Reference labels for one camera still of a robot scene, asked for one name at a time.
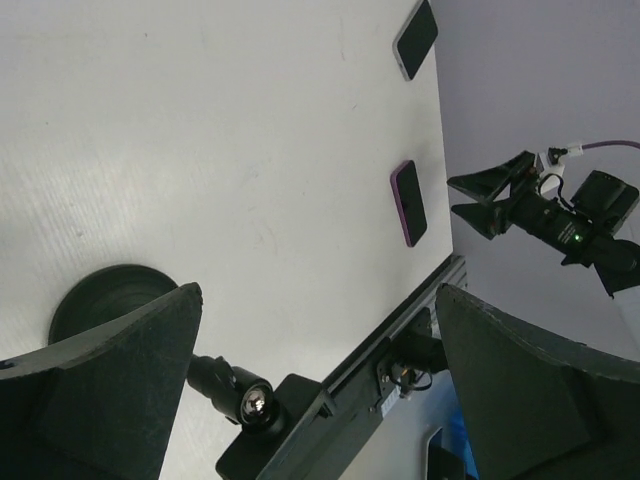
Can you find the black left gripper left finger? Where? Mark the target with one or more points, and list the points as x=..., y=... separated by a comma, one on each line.
x=100, y=404

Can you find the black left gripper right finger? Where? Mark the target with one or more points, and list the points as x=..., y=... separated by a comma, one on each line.
x=537, y=405

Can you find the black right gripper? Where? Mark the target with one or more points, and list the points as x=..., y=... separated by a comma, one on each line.
x=583, y=230

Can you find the black phone stand round base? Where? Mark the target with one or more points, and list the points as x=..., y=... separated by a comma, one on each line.
x=244, y=398

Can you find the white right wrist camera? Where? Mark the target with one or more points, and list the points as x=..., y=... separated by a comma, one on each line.
x=550, y=169

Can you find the aluminium front rail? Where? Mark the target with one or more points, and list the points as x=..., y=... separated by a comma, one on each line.
x=451, y=270

